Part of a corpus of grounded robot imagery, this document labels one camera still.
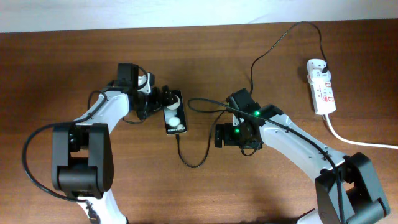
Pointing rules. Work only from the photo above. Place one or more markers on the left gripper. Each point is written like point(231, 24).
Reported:
point(158, 102)

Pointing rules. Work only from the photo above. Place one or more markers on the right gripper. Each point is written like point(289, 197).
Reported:
point(229, 139)

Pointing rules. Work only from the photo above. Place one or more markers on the black Samsung flip phone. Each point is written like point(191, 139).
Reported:
point(174, 116)

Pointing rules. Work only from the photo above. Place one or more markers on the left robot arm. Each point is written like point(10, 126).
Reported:
point(82, 158)

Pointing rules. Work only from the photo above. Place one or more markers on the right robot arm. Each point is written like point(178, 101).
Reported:
point(347, 187)

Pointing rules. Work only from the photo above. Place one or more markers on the white USB charger adapter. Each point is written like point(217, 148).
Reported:
point(316, 70)

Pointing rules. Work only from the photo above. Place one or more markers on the white power strip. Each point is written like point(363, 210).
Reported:
point(322, 92)

